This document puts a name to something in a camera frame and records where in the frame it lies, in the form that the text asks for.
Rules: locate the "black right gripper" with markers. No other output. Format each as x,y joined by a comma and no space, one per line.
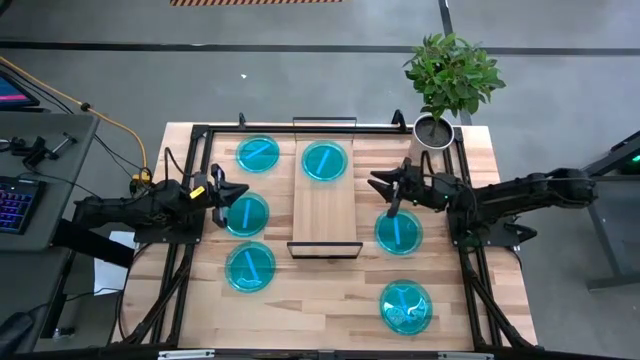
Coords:
420,187

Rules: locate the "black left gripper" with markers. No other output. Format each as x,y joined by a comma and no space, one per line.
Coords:
210,197

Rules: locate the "teal translucent plastic plate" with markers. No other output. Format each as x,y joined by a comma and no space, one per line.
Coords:
407,237
250,160
415,300
332,167
252,220
240,270

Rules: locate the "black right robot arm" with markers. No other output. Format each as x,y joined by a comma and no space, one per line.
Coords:
525,192

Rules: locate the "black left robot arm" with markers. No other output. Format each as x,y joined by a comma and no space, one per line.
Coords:
125,207

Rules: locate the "white plant pot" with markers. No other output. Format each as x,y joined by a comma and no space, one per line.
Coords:
420,141

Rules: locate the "yellow power plug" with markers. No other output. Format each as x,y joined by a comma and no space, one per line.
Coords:
142,176

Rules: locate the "green leafy plant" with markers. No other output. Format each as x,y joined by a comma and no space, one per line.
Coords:
450,75

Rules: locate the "white paper sheet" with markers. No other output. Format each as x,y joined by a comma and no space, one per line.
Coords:
107,275

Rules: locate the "grey side desk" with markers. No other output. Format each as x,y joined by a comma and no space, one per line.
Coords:
65,165

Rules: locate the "black clamp tool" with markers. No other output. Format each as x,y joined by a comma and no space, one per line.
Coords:
35,152

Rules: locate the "backlit computer keyboard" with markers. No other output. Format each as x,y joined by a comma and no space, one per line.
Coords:
17,205

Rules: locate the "computer monitor with pink screen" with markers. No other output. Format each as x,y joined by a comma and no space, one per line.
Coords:
12,92

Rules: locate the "black aluminium rig frame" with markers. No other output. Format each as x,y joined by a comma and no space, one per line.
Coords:
225,129

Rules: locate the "black flat bracket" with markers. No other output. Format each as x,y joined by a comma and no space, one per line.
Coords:
95,245

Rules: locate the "black desk frame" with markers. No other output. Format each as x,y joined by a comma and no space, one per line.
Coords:
605,240

